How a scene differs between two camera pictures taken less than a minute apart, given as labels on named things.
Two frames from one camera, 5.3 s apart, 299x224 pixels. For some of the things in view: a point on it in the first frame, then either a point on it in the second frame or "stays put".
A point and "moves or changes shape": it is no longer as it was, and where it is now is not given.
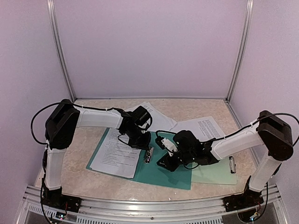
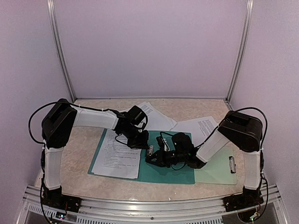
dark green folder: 153,171 moves or changes shape
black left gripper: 143,145 stays put
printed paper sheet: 115,155 stays put
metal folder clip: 148,155 stays put
